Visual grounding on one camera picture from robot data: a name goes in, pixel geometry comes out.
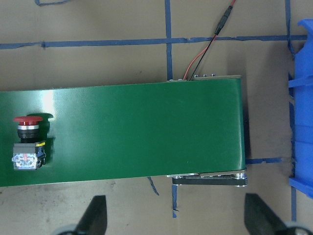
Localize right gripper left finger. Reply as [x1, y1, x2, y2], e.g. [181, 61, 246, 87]
[74, 195, 108, 235]

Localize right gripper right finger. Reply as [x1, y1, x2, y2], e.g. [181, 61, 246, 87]
[244, 193, 291, 235]

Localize red push button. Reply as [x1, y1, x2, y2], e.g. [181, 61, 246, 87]
[11, 116, 46, 170]

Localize green conveyor belt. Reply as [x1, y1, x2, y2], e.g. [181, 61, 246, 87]
[0, 75, 246, 187]

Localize blue bin right side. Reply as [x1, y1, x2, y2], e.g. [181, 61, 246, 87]
[289, 19, 313, 198]

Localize red black conveyor wire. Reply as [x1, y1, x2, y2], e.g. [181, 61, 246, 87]
[183, 0, 237, 81]

